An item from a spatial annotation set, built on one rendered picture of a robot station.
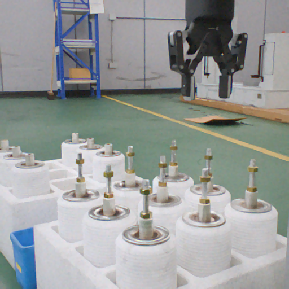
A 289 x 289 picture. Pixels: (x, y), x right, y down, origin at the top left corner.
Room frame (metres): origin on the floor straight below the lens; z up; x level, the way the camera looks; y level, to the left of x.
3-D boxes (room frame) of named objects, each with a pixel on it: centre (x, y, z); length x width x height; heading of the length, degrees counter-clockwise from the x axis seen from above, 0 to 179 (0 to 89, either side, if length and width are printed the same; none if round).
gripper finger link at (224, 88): (0.67, -0.13, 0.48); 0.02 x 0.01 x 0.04; 28
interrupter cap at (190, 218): (0.66, -0.10, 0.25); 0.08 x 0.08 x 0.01
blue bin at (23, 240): (0.95, 0.17, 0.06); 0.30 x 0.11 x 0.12; 123
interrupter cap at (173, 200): (0.76, -0.03, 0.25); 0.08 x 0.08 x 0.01
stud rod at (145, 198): (0.59, 0.00, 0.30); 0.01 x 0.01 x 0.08; 36
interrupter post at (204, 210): (0.66, -0.10, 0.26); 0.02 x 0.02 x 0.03
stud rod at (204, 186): (0.66, -0.10, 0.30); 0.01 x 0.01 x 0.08; 62
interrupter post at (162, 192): (0.76, -0.03, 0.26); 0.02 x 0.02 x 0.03
